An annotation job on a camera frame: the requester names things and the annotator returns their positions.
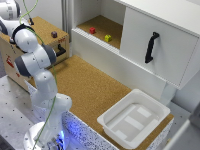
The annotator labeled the white cabinet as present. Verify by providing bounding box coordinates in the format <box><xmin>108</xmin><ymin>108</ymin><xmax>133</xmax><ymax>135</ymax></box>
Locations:
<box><xmin>70</xmin><ymin>0</ymin><xmax>200</xmax><ymax>105</ymax></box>

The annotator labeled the yellow block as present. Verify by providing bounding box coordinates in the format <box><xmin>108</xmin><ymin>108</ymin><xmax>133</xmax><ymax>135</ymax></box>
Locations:
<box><xmin>104</xmin><ymin>34</ymin><xmax>113</xmax><ymax>43</ymax></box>

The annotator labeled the white plastic box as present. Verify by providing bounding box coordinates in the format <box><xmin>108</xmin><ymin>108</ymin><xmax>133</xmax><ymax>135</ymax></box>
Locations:
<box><xmin>96</xmin><ymin>88</ymin><xmax>172</xmax><ymax>150</ymax></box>

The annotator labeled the purple block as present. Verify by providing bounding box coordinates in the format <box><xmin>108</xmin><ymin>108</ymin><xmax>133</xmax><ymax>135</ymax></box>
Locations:
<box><xmin>50</xmin><ymin>30</ymin><xmax>58</xmax><ymax>38</ymax></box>

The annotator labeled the wooden drawer box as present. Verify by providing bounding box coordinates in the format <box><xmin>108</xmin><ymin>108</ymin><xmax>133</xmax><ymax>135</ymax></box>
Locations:
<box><xmin>0</xmin><ymin>16</ymin><xmax>71</xmax><ymax>92</ymax></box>

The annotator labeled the white sliding door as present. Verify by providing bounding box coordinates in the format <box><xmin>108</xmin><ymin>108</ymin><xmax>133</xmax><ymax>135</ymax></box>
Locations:
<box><xmin>119</xmin><ymin>6</ymin><xmax>200</xmax><ymax>90</ymax></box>

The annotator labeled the green cable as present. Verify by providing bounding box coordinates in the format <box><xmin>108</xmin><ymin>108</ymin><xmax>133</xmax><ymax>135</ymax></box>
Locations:
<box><xmin>18</xmin><ymin>0</ymin><xmax>60</xmax><ymax>150</ymax></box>

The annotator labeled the black drawer handle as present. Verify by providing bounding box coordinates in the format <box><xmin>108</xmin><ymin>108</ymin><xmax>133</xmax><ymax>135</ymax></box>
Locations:
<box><xmin>55</xmin><ymin>43</ymin><xmax>67</xmax><ymax>57</ymax></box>

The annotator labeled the black door handle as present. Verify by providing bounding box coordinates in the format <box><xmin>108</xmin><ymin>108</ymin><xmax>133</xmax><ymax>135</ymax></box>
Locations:
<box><xmin>144</xmin><ymin>31</ymin><xmax>161</xmax><ymax>65</ymax></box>

